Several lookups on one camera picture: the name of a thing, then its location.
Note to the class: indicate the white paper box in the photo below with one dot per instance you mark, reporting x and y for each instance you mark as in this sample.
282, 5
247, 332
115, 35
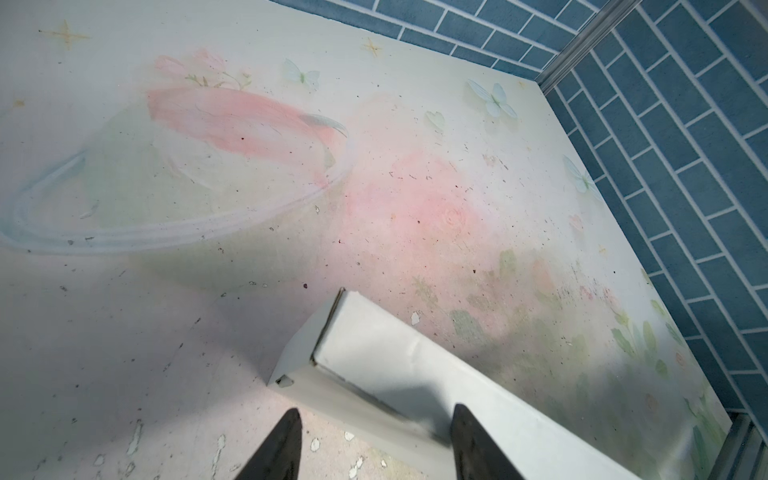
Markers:
360, 366

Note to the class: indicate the aluminium front rail frame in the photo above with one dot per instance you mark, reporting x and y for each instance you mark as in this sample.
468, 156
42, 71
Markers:
743, 455

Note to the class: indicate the right aluminium corner post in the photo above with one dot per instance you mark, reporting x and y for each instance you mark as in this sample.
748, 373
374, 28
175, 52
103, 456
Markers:
595, 30

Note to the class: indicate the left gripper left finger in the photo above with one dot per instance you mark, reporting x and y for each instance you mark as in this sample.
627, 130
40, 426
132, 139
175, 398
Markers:
279, 455

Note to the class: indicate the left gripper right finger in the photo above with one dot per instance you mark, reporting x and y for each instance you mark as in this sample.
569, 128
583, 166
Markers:
476, 454

